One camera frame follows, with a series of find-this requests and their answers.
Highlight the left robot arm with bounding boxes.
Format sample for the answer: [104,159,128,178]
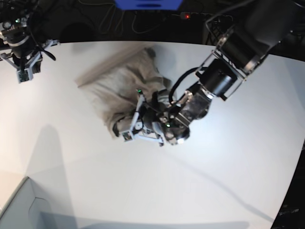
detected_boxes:
[114,0,305,146]

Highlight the beige t-shirt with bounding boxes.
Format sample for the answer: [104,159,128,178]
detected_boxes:
[75,46,171,138]

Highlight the blue box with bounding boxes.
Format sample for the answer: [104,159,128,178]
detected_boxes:
[115,0,183,10]

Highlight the black power strip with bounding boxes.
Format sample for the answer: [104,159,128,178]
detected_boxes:
[171,12,234,22]

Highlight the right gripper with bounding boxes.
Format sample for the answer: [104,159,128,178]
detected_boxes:
[0,39,61,84]

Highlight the white cable loops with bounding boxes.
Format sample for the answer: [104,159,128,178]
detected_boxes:
[99,9,153,36]

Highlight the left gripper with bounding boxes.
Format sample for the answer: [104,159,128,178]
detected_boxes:
[121,89,167,146]

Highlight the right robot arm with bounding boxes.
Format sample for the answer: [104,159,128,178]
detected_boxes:
[0,0,60,83]

